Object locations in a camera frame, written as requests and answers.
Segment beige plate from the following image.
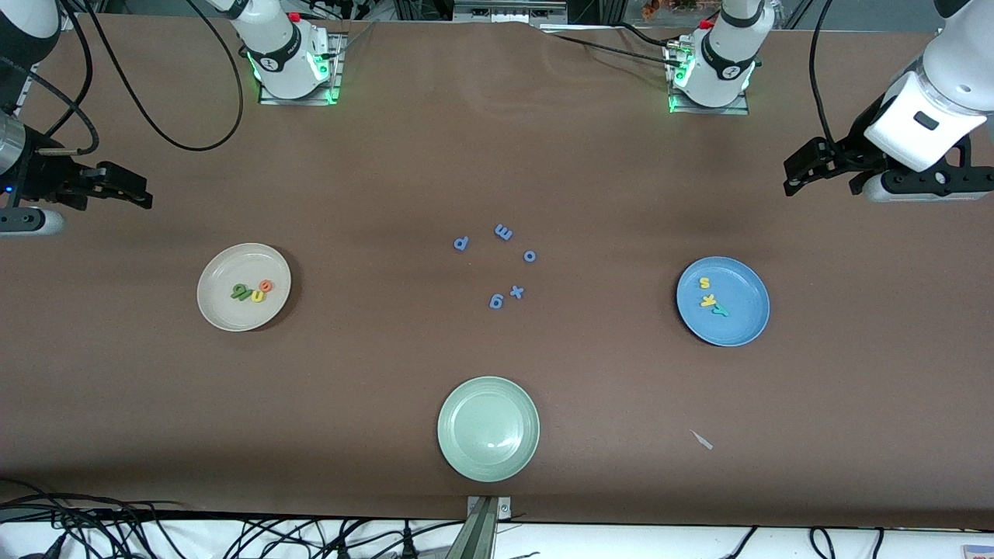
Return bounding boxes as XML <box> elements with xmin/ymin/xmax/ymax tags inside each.
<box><xmin>196</xmin><ymin>242</ymin><xmax>293</xmax><ymax>333</ymax></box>

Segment blue plate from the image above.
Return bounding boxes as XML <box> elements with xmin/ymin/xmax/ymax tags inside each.
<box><xmin>675</xmin><ymin>255</ymin><xmax>771</xmax><ymax>348</ymax></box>

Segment orange background objects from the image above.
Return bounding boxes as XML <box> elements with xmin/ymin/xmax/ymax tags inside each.
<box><xmin>641</xmin><ymin>0</ymin><xmax>719</xmax><ymax>18</ymax></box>

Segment brown table mat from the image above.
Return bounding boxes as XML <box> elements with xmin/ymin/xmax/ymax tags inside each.
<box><xmin>0</xmin><ymin>12</ymin><xmax>994</xmax><ymax>533</ymax></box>

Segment grey metal box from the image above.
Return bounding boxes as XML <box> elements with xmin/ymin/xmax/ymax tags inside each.
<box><xmin>453</xmin><ymin>0</ymin><xmax>569</xmax><ymax>24</ymax></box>

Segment pale green plate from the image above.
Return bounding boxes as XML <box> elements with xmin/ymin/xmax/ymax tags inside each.
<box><xmin>436</xmin><ymin>376</ymin><xmax>541</xmax><ymax>484</ymax></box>

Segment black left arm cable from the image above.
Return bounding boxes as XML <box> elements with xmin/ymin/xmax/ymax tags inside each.
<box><xmin>808</xmin><ymin>0</ymin><xmax>839</xmax><ymax>148</ymax></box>

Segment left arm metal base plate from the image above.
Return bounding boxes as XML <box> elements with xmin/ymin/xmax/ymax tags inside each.
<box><xmin>668</xmin><ymin>43</ymin><xmax>750</xmax><ymax>116</ymax></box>

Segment aluminium table frame rail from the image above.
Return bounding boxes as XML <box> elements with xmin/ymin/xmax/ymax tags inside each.
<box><xmin>16</xmin><ymin>61</ymin><xmax>40</xmax><ymax>109</ymax></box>

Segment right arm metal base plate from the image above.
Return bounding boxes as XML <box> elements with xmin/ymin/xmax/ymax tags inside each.
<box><xmin>259</xmin><ymin>31</ymin><xmax>342</xmax><ymax>106</ymax></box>

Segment black base cable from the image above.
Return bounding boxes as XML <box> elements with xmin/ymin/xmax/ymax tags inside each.
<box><xmin>536</xmin><ymin>30</ymin><xmax>684</xmax><ymax>69</ymax></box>
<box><xmin>610</xmin><ymin>22</ymin><xmax>676</xmax><ymax>50</ymax></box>

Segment thin grey base cable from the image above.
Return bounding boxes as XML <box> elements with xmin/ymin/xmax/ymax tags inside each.
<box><xmin>330</xmin><ymin>19</ymin><xmax>380</xmax><ymax>61</ymax></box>

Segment aluminium profile bracket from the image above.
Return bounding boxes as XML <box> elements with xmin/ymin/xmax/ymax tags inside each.
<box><xmin>447</xmin><ymin>495</ymin><xmax>513</xmax><ymax>559</ymax></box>

